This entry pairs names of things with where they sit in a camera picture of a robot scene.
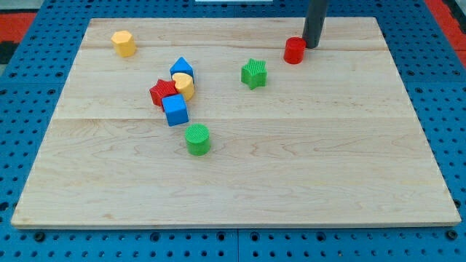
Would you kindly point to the red cylinder block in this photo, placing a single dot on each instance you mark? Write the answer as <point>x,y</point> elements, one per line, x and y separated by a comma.
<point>294,50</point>

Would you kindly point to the light wooden board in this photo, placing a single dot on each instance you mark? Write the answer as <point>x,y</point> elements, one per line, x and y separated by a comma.
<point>332,142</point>

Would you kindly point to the green cylinder block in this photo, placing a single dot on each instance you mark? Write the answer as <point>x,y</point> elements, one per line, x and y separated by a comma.
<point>197,139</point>

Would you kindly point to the blue cube block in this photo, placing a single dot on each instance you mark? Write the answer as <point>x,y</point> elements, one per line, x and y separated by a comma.
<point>175,110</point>

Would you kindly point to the green star block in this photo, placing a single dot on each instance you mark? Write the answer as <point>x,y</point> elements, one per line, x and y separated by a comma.
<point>254,73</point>

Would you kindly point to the yellow heart block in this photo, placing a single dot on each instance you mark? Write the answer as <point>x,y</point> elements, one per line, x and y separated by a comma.
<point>184,85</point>

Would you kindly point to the red star block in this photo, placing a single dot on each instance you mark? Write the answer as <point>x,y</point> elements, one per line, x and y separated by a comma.
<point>162,89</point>

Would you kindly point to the blue triangle block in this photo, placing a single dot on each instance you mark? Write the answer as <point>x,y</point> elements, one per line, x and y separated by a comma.
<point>182,66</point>

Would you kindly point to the yellow hexagon block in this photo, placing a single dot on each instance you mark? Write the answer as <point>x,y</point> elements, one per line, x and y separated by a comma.
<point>124,43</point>

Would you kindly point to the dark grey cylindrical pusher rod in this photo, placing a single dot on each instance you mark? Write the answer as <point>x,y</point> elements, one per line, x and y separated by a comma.
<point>314,20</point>

